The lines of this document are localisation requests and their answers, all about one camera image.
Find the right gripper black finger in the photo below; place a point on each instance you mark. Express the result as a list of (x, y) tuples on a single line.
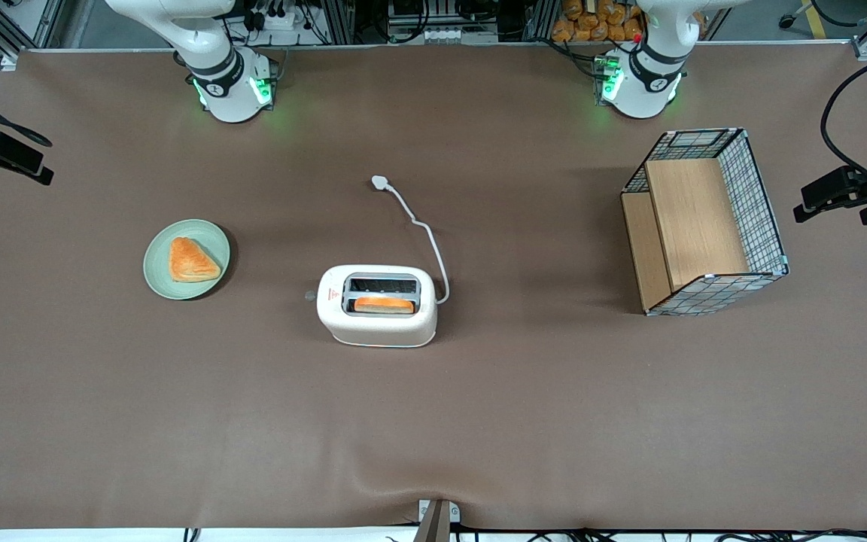
[(19, 156)]

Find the pale green round plate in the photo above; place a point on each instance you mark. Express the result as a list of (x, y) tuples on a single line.
[(159, 275)]

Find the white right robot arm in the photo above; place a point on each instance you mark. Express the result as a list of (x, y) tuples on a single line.
[(215, 68)]

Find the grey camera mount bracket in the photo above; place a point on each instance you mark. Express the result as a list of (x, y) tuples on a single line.
[(437, 521)]

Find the light wooden step shelf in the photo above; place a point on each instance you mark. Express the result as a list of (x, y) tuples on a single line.
[(697, 218)]

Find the bag of orange buns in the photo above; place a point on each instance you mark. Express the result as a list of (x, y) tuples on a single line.
[(591, 22)]

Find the brown table cover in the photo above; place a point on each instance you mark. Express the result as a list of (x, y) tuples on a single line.
[(433, 421)]

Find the triangular golden pastry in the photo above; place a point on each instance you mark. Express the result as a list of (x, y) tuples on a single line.
[(191, 261)]

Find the toasted bread slice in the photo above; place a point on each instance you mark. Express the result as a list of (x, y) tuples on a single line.
[(384, 305)]

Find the white two-slot toaster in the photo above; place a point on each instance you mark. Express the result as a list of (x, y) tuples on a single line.
[(377, 327)]

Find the white power strip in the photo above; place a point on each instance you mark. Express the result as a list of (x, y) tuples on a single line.
[(275, 16)]

